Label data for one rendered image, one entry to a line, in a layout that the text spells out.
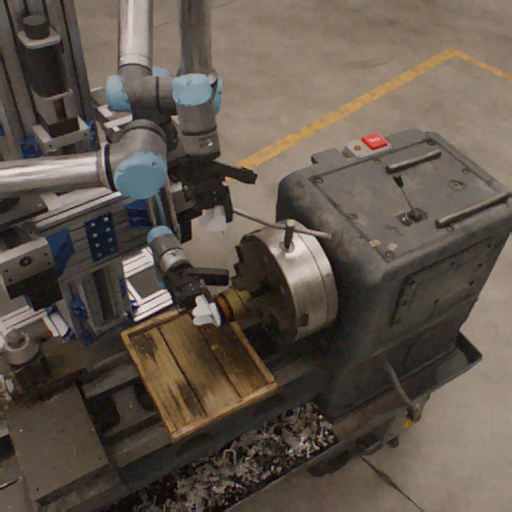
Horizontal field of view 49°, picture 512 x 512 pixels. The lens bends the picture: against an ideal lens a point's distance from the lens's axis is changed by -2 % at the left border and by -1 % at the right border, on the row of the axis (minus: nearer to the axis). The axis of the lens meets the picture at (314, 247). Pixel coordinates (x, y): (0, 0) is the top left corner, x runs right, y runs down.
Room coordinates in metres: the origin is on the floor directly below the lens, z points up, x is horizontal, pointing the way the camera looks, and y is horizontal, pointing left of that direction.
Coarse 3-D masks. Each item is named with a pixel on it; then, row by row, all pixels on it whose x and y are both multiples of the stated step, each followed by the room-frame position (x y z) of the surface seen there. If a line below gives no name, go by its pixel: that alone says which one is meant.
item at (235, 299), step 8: (232, 288) 0.91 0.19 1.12; (216, 296) 0.89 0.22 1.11; (224, 296) 0.88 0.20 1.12; (232, 296) 0.88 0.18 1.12; (240, 296) 0.89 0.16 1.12; (248, 296) 0.90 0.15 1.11; (216, 304) 0.86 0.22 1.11; (224, 304) 0.86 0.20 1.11; (232, 304) 0.86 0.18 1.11; (240, 304) 0.87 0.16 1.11; (224, 312) 0.84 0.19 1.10; (232, 312) 0.85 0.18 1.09; (240, 312) 0.86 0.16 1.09; (224, 320) 0.83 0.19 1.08; (232, 320) 0.86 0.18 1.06
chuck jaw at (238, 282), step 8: (248, 240) 1.03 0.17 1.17; (240, 248) 0.99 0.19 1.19; (248, 248) 0.99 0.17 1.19; (240, 256) 0.99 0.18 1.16; (248, 256) 0.98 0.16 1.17; (256, 256) 0.99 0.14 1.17; (240, 264) 0.96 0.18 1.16; (248, 264) 0.97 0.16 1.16; (256, 264) 0.98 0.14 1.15; (240, 272) 0.94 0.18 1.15; (248, 272) 0.95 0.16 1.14; (256, 272) 0.96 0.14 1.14; (232, 280) 0.93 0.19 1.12; (240, 280) 0.93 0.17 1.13; (248, 280) 0.94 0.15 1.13; (256, 280) 0.95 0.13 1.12; (240, 288) 0.92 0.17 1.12
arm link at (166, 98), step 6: (162, 78) 1.05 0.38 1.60; (168, 78) 1.05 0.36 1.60; (174, 78) 1.06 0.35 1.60; (162, 84) 1.03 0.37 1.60; (168, 84) 1.04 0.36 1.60; (162, 90) 1.02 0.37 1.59; (168, 90) 1.03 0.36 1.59; (162, 96) 1.01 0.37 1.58; (168, 96) 1.02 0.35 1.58; (162, 102) 1.01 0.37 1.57; (168, 102) 1.01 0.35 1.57; (174, 102) 1.02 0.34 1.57; (162, 108) 1.01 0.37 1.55; (168, 108) 1.02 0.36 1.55; (174, 108) 1.02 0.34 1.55
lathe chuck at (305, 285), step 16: (256, 240) 1.00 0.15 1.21; (272, 240) 0.99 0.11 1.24; (272, 256) 0.94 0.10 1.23; (288, 256) 0.95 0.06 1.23; (304, 256) 0.96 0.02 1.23; (272, 272) 0.94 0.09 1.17; (288, 272) 0.91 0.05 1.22; (304, 272) 0.92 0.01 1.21; (256, 288) 0.99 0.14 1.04; (272, 288) 0.93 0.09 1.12; (288, 288) 0.88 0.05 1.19; (304, 288) 0.89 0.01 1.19; (320, 288) 0.91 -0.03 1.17; (288, 304) 0.88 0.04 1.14; (304, 304) 0.87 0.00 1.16; (320, 304) 0.89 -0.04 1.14; (320, 320) 0.88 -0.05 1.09; (288, 336) 0.86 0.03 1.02; (304, 336) 0.86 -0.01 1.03
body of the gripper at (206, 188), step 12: (180, 156) 0.93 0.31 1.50; (192, 156) 0.92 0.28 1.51; (204, 156) 0.92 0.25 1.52; (216, 156) 0.93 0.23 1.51; (192, 168) 0.91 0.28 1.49; (204, 168) 0.92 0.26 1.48; (192, 180) 0.91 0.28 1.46; (204, 180) 0.91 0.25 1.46; (216, 180) 0.92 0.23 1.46; (192, 192) 0.88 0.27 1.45; (204, 192) 0.89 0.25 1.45; (216, 192) 0.90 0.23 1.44; (228, 192) 0.92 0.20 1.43; (204, 204) 0.88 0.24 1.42; (216, 204) 0.90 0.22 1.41
